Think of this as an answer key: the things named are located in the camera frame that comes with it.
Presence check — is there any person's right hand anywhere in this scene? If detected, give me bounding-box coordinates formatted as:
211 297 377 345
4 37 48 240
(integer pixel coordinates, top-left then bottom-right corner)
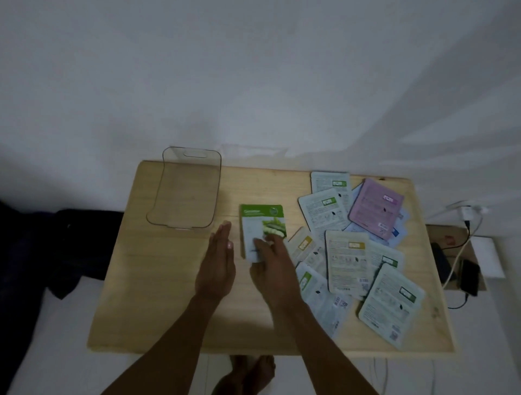
249 234 304 312

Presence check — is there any person's left hand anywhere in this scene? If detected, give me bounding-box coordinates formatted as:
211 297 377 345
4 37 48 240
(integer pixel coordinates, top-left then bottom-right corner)
195 221 237 302

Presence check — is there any green cucumber mask sachet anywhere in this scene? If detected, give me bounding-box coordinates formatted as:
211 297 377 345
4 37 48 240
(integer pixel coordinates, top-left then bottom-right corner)
239 204 288 262

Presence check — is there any person's right forearm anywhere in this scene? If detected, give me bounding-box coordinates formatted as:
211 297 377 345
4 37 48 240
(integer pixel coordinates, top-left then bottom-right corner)
269 299 380 395

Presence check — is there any person's left forearm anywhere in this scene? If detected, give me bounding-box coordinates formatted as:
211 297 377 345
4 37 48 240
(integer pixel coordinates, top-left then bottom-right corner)
101 295 222 395

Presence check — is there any clear plastic storage bin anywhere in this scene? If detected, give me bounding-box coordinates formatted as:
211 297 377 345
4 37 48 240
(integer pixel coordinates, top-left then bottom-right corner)
146 146 222 231

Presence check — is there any pile of white mask packets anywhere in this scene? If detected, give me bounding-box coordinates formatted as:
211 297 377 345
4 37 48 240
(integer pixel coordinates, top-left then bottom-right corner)
286 171 426 351

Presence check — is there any person's right foot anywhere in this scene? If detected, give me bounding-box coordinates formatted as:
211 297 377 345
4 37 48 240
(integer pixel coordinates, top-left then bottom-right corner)
244 355 277 391

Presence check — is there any person's foot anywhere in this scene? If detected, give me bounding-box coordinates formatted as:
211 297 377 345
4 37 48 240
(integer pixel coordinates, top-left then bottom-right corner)
211 355 255 395
244 355 277 391

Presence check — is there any person's left foot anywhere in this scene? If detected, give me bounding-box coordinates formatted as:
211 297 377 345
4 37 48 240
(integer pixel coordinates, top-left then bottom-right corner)
211 355 255 395

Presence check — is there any dark cloth bundle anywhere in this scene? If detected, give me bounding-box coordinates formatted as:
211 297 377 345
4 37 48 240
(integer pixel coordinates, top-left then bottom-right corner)
0 199 125 301

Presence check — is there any brown cardboard sheet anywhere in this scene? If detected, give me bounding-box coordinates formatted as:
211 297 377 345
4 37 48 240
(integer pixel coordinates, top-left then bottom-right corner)
425 225 488 292

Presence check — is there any white charger plug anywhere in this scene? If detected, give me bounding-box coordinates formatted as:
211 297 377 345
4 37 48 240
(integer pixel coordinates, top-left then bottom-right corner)
446 199 492 223

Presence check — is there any black smartphone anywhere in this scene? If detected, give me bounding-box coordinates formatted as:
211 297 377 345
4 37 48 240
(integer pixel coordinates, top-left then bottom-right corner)
460 260 481 297

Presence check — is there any white charging cable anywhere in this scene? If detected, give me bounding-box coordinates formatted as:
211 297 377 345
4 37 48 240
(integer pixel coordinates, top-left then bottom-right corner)
442 212 485 288

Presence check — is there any black charging cable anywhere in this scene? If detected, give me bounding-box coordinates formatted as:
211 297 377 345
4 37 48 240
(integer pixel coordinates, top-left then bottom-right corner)
447 222 475 311

